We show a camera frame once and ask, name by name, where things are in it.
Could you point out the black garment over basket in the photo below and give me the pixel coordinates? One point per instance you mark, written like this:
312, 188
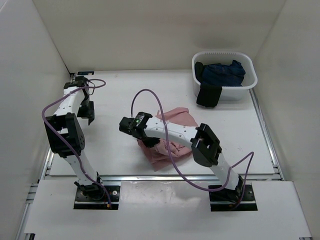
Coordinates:
210, 88

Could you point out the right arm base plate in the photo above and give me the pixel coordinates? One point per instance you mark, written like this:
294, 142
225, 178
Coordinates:
221, 204

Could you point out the aluminium table frame rail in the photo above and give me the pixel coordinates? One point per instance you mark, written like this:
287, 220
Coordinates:
117, 157

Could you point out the white front cover board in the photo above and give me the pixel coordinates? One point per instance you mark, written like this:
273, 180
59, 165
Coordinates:
152, 210

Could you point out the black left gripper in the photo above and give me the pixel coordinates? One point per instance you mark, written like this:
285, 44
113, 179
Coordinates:
89, 113

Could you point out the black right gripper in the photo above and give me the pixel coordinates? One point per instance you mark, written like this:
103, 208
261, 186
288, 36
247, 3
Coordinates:
150, 143

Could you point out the white plastic basket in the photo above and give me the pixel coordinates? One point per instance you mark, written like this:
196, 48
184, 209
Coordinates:
226, 57

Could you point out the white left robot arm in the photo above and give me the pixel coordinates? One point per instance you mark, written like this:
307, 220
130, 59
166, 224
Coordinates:
66, 137

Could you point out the pink trousers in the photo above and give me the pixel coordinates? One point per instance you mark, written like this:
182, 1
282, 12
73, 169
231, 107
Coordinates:
158, 155

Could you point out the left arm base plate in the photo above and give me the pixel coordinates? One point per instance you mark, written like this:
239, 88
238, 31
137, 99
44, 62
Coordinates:
93, 197

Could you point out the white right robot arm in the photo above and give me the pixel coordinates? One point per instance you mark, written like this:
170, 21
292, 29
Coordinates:
201, 140

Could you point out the dark blue trousers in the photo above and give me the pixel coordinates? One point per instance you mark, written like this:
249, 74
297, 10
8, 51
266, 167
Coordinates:
231, 75

